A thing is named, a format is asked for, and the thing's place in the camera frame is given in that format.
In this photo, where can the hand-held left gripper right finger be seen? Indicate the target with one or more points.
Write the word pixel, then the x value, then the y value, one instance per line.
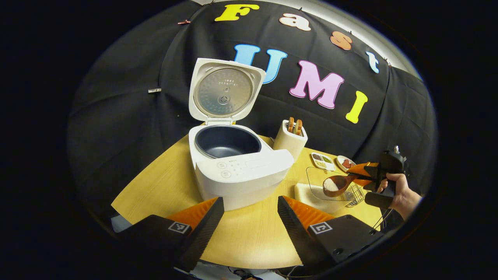
pixel 295 237

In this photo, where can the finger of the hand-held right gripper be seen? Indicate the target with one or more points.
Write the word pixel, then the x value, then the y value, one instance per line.
pixel 363 169
pixel 362 182

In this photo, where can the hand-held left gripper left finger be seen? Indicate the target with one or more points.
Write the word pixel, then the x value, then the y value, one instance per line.
pixel 202 237

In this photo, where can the wooden spoon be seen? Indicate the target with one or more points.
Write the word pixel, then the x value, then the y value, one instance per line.
pixel 338 189

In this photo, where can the clear box of rice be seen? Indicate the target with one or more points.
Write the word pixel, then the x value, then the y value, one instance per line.
pixel 307 194

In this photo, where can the white rice cooker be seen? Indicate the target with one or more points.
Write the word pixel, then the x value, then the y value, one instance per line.
pixel 241 182

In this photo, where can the red meat slice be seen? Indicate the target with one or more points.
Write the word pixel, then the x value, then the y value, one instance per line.
pixel 347 163

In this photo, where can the small white round plate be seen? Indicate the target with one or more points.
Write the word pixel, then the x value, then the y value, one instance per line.
pixel 340 165

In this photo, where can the white divided bean dish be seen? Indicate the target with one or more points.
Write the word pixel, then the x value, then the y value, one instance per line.
pixel 323 161

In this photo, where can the toasted bread slice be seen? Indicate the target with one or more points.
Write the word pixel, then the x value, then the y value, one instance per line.
pixel 298 127
pixel 290 125

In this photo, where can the white toaster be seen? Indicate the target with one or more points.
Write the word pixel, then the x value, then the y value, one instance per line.
pixel 288 144

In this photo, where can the black backdrop cloth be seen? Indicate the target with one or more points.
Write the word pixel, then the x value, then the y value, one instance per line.
pixel 128 97

